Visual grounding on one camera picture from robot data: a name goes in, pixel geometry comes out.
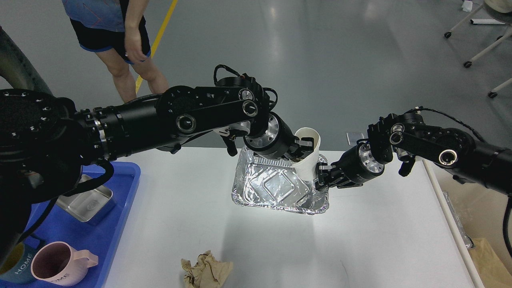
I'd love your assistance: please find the pink HOME mug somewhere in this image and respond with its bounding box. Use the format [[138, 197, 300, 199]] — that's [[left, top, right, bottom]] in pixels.
[[30, 241, 99, 287]]

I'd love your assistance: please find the blue plastic bin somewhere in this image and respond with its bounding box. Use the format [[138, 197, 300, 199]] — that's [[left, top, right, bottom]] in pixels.
[[35, 162, 141, 288]]

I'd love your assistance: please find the white paper cup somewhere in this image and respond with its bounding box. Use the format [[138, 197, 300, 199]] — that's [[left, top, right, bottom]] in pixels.
[[292, 127, 321, 182]]

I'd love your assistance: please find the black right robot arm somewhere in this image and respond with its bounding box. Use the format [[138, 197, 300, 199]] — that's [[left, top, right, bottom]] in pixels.
[[315, 106, 512, 253]]

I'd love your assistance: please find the stainless steel rectangular tray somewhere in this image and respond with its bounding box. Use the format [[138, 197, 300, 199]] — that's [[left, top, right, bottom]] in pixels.
[[56, 185, 116, 226]]

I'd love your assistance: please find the white rolling chair base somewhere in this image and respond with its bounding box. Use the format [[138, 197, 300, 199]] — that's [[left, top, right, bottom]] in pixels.
[[444, 0, 512, 99]]

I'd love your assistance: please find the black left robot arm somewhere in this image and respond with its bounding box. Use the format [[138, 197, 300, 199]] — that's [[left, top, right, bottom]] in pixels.
[[0, 64, 314, 263]]

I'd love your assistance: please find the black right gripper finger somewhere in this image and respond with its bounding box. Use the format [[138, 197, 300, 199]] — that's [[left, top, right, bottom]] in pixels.
[[315, 162, 336, 191]]

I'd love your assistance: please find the person in blue shirt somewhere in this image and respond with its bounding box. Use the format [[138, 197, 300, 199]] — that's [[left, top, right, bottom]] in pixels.
[[62, 0, 170, 103]]

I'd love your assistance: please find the aluminium foil tray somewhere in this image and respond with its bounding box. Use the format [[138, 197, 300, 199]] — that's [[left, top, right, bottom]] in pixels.
[[232, 146, 329, 215]]

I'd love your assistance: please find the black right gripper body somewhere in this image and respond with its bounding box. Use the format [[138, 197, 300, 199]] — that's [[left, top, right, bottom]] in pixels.
[[330, 143, 384, 188]]

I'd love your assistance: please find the blue HOME mug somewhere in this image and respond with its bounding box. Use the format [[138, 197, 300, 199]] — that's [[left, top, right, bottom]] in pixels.
[[0, 234, 46, 284]]

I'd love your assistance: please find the beige plastic waste bin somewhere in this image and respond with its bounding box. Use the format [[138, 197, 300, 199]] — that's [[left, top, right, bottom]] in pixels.
[[422, 160, 511, 288]]

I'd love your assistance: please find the brown paper napkin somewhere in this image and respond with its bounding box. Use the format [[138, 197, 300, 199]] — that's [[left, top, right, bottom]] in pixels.
[[180, 250, 234, 288]]

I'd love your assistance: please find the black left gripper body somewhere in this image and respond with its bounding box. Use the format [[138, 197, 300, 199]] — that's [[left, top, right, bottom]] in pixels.
[[244, 112, 296, 159]]

